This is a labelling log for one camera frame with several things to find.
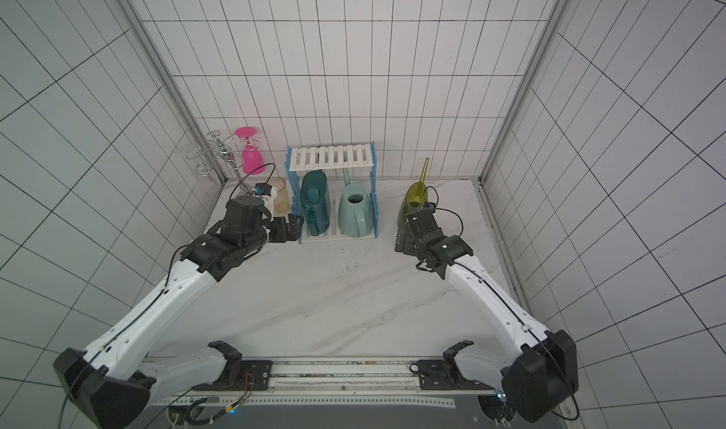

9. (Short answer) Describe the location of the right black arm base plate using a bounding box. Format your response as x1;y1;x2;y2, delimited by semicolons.
408;340;476;390

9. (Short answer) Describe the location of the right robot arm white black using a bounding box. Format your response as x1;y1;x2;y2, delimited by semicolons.
403;207;579;424

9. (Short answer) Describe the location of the dark teal watering can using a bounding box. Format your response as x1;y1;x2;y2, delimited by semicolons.
301;170;331;237

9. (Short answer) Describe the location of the amber translucent plastic cup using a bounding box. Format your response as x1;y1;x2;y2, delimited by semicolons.
270;177;291;216

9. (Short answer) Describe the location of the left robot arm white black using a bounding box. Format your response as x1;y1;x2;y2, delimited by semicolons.
53;194;303;428

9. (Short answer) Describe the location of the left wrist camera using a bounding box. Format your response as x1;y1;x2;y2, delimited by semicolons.
253;182;277;211

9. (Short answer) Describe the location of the chrome glass holder stand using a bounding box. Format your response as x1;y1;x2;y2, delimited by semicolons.
183;126;259;193

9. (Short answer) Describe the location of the aluminium mounting rail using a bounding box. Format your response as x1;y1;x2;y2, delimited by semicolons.
115;354;573;408

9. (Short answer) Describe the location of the white blue two-tier shelf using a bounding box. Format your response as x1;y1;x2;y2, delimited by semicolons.
285;143;378;243

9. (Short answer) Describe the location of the pink upside-down wine glass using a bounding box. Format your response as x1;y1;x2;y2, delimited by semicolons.
234;126;265;176

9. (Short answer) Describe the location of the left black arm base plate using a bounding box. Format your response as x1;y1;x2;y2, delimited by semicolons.
193;340;273;391

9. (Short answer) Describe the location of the mint green watering can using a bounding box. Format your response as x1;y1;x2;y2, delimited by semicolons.
338;168;374;238

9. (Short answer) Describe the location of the olive green translucent watering can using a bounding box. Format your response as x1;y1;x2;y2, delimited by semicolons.
397;158;429;230

